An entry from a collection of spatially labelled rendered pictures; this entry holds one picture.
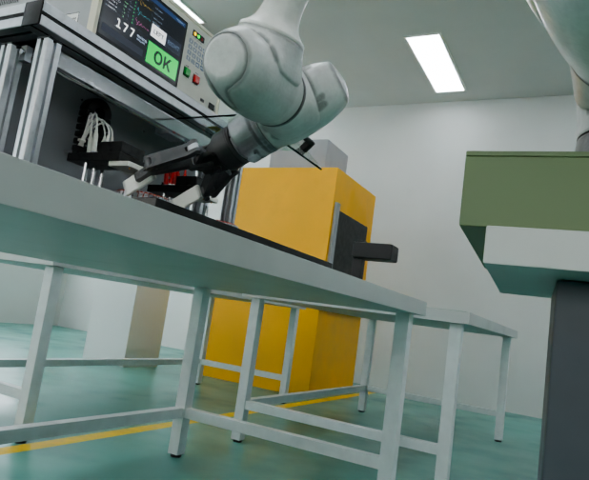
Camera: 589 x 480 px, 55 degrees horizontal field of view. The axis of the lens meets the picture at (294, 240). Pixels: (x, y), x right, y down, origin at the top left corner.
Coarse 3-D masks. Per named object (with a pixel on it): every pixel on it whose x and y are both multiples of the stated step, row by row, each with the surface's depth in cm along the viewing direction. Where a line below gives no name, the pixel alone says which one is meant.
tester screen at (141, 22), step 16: (112, 0) 116; (128, 0) 119; (144, 0) 124; (112, 16) 116; (128, 16) 120; (144, 16) 124; (160, 16) 128; (144, 32) 124; (176, 32) 133; (128, 48) 120; (144, 48) 124; (160, 48) 129
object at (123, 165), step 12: (108, 144) 111; (120, 144) 109; (72, 156) 115; (84, 156) 113; (96, 156) 111; (108, 156) 110; (120, 156) 109; (132, 156) 112; (84, 168) 114; (96, 168) 116; (108, 168) 117; (120, 168) 111; (132, 168) 109; (84, 180) 113
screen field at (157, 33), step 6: (156, 30) 127; (162, 30) 129; (156, 36) 128; (162, 36) 129; (168, 36) 131; (162, 42) 129; (168, 42) 131; (174, 42) 133; (168, 48) 131; (174, 48) 133; (180, 48) 135
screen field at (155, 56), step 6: (150, 42) 126; (150, 48) 126; (156, 48) 128; (150, 54) 126; (156, 54) 128; (162, 54) 130; (168, 54) 131; (150, 60) 126; (156, 60) 128; (162, 60) 130; (168, 60) 131; (174, 60) 133; (156, 66) 128; (162, 66) 130; (168, 66) 132; (174, 66) 134; (168, 72) 132; (174, 72) 134; (174, 78) 134
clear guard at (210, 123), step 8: (184, 120) 136; (192, 120) 135; (200, 120) 134; (208, 120) 133; (216, 120) 132; (224, 120) 132; (192, 128) 141; (200, 128) 140; (208, 128) 139; (216, 128) 138; (208, 136) 146; (296, 144) 138; (296, 152) 131; (304, 152) 138; (312, 160) 139; (320, 168) 142
